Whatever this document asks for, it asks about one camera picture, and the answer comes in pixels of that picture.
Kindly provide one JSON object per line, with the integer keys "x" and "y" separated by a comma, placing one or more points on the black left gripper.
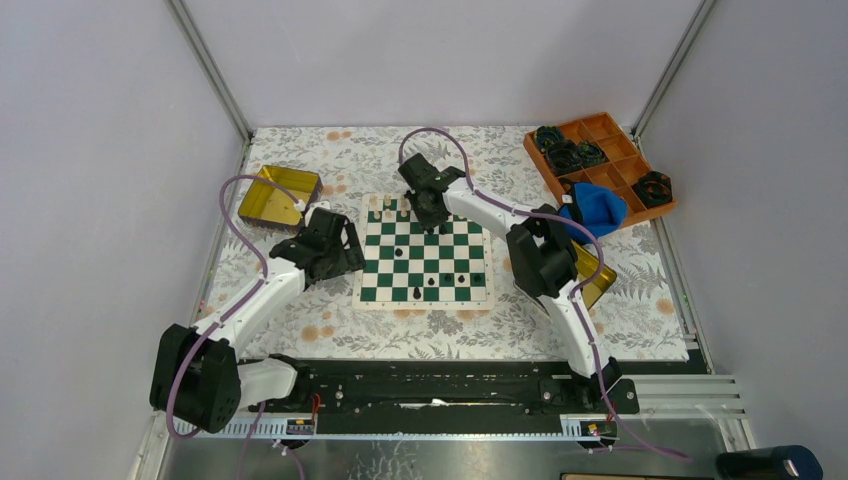
{"x": 351, "y": 259}

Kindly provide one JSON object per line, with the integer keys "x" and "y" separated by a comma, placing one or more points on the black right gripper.
{"x": 428, "y": 222}

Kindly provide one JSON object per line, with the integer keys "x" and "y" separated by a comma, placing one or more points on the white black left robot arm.
{"x": 200, "y": 375}

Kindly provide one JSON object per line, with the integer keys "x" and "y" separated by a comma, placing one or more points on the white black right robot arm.
{"x": 542, "y": 255}

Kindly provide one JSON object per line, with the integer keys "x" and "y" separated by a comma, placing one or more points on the green white chess board mat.
{"x": 387, "y": 282}

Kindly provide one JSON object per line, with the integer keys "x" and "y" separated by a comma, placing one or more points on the gold tin lid left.
{"x": 268, "y": 207}

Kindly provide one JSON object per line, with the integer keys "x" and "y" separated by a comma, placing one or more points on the floral tablecloth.
{"x": 635, "y": 320}

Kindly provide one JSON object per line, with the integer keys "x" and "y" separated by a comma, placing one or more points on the orange compartment tray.
{"x": 594, "y": 150}

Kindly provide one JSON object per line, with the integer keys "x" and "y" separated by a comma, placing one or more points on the black hexagonal part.
{"x": 653, "y": 189}

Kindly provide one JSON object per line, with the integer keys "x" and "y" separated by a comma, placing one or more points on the dark cylinder bottle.
{"x": 789, "y": 462}

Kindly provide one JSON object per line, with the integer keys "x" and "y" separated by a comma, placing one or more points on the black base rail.
{"x": 458, "y": 398}

